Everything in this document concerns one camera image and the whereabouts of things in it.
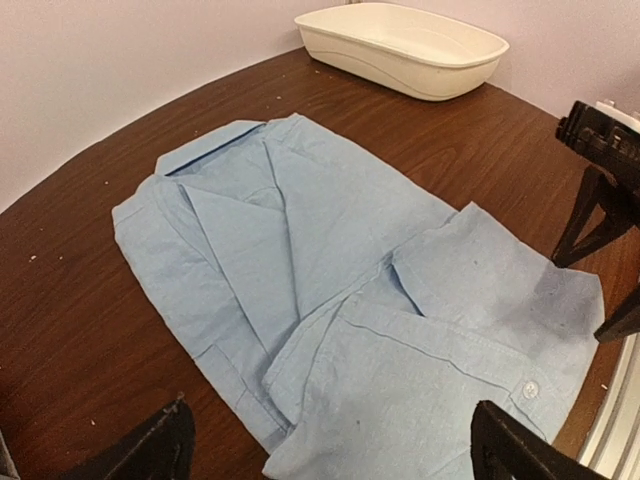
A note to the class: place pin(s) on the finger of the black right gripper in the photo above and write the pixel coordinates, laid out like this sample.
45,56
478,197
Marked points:
617,202
623,322

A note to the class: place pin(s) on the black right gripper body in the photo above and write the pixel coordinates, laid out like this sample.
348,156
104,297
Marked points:
609,140

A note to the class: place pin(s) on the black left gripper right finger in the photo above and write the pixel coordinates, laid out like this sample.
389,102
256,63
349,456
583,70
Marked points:
503,448

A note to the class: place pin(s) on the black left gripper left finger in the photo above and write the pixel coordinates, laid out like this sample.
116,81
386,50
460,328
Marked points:
161,447

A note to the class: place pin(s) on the light blue long sleeve shirt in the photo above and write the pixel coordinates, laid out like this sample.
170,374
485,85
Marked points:
349,318

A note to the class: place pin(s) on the white plastic tub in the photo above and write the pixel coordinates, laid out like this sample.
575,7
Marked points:
421,54

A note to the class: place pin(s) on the front aluminium frame rail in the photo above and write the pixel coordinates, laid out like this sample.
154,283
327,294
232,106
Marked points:
612,445

